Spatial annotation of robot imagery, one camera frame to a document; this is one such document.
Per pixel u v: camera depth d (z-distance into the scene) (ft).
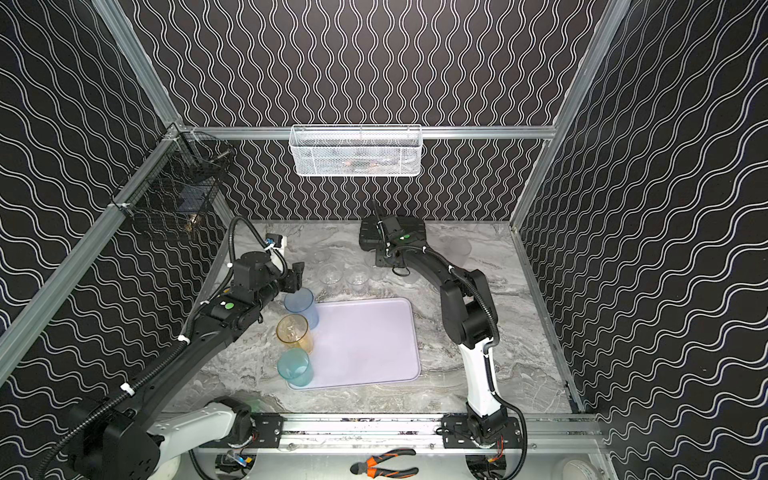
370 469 2.26
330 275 3.29
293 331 2.81
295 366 2.69
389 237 2.53
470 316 1.80
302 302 2.77
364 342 2.97
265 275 2.02
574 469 2.30
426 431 2.50
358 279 3.30
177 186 3.08
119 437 1.25
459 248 3.40
